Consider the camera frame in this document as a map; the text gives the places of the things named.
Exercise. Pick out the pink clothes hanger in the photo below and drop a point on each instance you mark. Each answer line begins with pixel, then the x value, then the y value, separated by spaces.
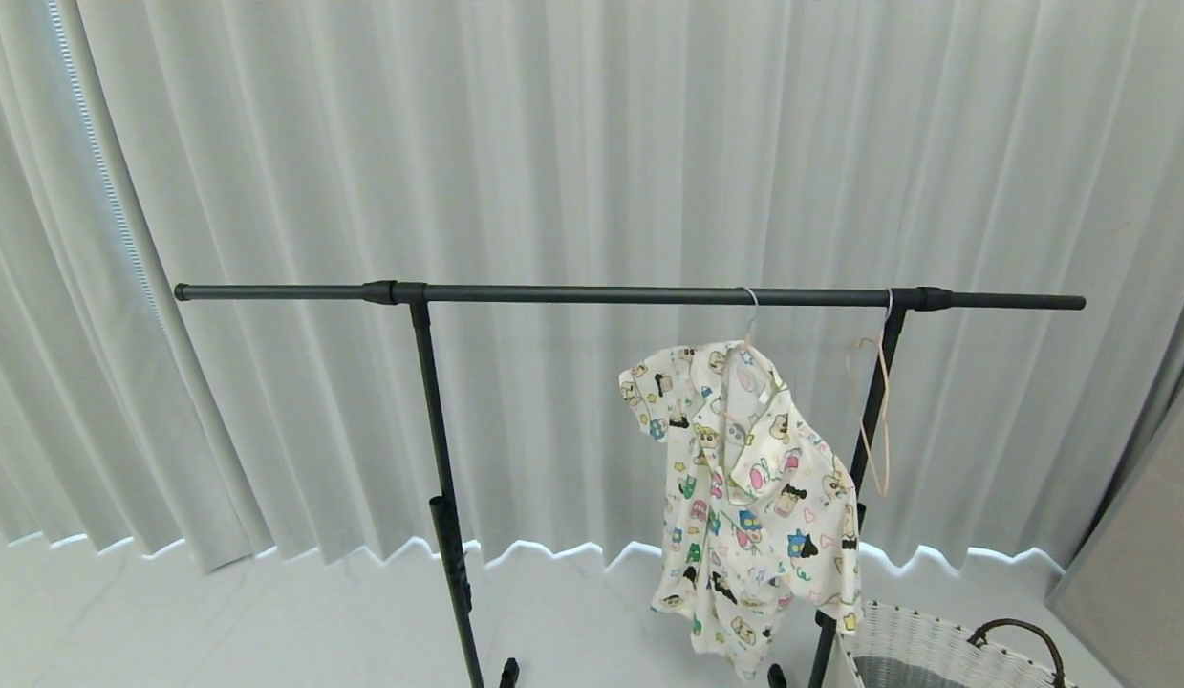
pixel 755 308
pixel 884 420

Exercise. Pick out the cream printed garment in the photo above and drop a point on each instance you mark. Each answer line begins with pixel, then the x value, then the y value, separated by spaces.
pixel 754 497

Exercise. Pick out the black clothes rack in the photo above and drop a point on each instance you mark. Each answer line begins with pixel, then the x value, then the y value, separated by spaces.
pixel 601 294

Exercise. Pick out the white laundry basket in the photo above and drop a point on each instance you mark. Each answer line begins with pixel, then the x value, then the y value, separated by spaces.
pixel 916 640

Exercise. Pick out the white curtain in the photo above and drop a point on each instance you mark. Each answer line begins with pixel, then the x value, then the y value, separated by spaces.
pixel 458 143

